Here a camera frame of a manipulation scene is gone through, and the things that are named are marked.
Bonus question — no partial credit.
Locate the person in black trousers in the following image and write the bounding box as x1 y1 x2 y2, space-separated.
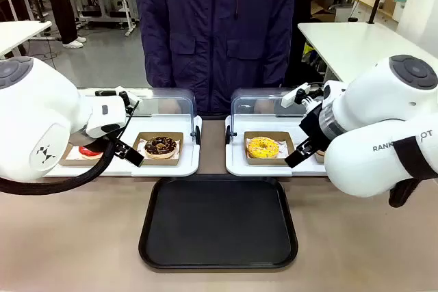
28 0 88 49

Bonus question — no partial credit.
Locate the black cable strap wrap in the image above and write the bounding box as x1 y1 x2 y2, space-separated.
387 135 438 209

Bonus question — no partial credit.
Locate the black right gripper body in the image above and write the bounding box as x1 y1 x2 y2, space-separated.
298 104 325 141

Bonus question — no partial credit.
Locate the left white display case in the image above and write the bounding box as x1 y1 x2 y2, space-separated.
43 88 203 178

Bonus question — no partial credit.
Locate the person in navy jacket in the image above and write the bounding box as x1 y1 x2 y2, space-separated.
132 0 299 116

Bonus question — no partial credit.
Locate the red glazed donut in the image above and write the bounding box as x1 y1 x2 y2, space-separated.
78 145 104 161

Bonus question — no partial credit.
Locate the black plastic serving tray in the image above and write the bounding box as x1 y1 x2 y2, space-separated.
138 176 299 270

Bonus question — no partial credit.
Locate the person in black clothes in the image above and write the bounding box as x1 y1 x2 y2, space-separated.
284 0 330 87

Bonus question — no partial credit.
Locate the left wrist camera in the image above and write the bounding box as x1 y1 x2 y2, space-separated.
94 85 142 115

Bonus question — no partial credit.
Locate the clear display case lid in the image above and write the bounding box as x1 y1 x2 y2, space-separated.
127 88 198 143
229 87 309 135

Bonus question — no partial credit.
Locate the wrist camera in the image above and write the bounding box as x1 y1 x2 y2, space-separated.
94 85 142 115
281 83 324 109

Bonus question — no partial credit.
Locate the black braided cable sleeve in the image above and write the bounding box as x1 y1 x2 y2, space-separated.
0 140 116 196

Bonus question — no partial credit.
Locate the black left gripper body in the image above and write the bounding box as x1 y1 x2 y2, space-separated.
70 131 119 152

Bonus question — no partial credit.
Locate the yellow sprinkled donut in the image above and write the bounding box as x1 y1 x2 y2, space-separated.
246 136 281 160

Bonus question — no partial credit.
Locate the chocolate glazed donut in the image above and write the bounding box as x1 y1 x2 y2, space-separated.
144 135 180 161

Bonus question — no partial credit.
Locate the right white display case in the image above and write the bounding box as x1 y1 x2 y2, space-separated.
224 114 330 178

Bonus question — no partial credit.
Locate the white display case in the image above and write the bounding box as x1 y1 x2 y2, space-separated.
43 88 203 178
224 114 330 178

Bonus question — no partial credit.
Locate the white side table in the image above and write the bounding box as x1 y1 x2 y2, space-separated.
297 21 438 83
0 20 53 61

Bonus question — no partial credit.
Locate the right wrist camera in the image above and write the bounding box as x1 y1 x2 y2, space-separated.
281 83 324 109

